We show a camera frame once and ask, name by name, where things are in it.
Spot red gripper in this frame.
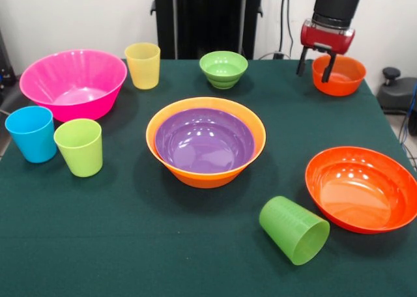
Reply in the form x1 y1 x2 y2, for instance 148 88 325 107
295 18 356 84

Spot small orange bowl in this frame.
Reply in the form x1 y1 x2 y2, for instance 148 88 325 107
311 54 367 97

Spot small green bowl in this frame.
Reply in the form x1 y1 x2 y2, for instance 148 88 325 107
199 51 249 90

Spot purple bowl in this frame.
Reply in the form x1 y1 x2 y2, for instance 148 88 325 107
154 107 256 175

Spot large orange bowl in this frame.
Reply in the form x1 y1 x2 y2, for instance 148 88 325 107
145 96 267 190

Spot black stand base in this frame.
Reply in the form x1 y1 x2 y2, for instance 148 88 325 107
377 66 417 116

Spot wide red-orange bowl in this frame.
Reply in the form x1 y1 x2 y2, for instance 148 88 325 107
304 146 417 235

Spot yellow cup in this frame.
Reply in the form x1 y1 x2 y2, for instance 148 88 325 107
124 42 162 91

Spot large pink bowl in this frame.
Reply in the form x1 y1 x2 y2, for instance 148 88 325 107
18 49 128 123

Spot lime green cup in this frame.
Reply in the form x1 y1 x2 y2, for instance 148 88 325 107
53 118 104 178

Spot dark green tablecloth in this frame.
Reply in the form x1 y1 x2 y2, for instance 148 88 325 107
0 59 417 297

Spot blue cup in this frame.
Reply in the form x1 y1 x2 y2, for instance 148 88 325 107
4 106 58 164

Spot dark equipment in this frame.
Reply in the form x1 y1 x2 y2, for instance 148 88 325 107
0 29 18 94

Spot black wall cable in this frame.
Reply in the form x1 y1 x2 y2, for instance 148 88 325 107
278 0 295 55

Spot blue cables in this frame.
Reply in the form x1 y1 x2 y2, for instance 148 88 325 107
399 81 417 167

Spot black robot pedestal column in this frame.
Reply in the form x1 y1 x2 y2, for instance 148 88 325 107
150 0 264 61

